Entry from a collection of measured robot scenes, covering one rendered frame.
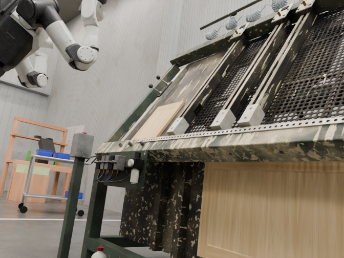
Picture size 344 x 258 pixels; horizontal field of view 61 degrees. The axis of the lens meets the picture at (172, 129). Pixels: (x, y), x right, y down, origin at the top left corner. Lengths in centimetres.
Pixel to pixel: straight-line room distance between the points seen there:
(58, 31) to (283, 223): 130
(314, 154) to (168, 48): 541
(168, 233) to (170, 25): 524
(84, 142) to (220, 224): 118
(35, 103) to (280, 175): 1052
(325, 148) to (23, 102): 1070
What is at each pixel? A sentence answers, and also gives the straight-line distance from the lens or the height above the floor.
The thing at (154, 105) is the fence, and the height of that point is 125.
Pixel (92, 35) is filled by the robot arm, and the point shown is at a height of 124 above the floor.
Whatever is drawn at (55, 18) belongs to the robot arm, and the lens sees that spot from 147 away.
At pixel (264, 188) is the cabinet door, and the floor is 65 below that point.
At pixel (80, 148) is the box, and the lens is 228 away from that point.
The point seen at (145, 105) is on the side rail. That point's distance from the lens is 267.
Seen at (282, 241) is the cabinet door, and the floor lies 42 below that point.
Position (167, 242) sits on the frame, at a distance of 201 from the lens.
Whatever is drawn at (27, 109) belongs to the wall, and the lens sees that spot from 1134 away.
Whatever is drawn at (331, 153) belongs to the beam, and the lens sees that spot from 116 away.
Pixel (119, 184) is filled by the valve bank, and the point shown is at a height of 59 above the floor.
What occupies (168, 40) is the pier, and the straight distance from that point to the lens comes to 648.
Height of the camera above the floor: 58
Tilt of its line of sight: 12 degrees up
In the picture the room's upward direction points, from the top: 6 degrees clockwise
